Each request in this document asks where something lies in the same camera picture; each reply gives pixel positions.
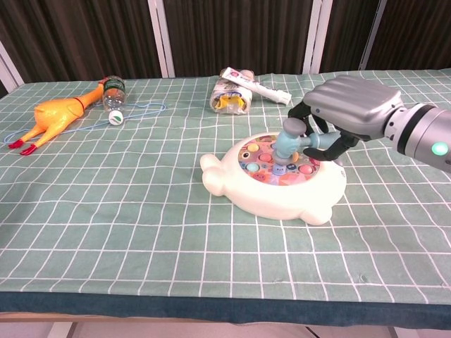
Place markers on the white toothpaste tube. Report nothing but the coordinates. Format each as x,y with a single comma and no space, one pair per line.
264,89

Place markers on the green checked tablecloth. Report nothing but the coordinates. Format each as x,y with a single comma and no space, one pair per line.
141,229

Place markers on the white whack-a-mole toy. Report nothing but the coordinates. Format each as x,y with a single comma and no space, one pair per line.
278,199

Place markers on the small teal toy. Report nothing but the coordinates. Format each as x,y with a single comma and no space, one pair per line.
287,144

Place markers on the clear plastic water bottle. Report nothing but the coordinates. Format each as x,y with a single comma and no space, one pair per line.
114,100

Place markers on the yellow rubber chicken toy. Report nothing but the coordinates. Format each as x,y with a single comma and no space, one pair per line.
56,114

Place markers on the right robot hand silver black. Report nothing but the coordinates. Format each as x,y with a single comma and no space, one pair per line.
356,105

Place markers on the dark slatted divider panel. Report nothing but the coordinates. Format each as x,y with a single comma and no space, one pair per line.
77,35
239,31
415,31
349,31

